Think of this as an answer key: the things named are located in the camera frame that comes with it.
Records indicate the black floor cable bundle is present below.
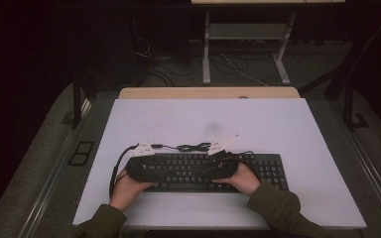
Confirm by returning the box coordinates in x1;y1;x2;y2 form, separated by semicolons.
134;34;203;87

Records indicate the white-legged desk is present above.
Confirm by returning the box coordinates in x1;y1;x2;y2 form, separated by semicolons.
190;0;346;86

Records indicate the white floor cable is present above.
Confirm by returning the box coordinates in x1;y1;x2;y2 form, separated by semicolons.
217;53;270;88

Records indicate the metal floor rail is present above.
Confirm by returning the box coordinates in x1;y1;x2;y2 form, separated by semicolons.
326;98;381;227
21;98;93;238

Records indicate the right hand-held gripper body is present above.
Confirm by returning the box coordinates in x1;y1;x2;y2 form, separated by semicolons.
207;133;241;182

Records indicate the person's right hand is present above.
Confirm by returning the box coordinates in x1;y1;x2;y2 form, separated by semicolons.
211;162;262;196

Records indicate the person's left hand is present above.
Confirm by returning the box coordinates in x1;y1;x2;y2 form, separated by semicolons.
108;168;157;212

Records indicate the wooden table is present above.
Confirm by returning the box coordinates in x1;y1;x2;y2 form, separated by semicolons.
118;86;302;100

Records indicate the black metal stand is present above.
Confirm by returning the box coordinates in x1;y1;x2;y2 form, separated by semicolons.
298;13;381;132
61;70;95;130

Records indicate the black floor outlet frame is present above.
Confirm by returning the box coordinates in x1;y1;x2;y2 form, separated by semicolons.
67;141;95;167

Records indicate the black computer keyboard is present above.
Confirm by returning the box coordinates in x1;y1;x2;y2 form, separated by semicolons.
142;151;290;194

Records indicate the black keyboard cable with plug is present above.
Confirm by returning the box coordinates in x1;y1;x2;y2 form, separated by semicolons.
150;142;213;154

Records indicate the white table board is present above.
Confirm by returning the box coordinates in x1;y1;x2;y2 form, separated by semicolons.
72;97;367;231

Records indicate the left hand-held gripper black cable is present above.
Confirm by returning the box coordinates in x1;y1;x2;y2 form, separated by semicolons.
108;144;140;199

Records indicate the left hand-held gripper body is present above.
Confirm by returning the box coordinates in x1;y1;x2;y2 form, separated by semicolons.
124;140;162;183

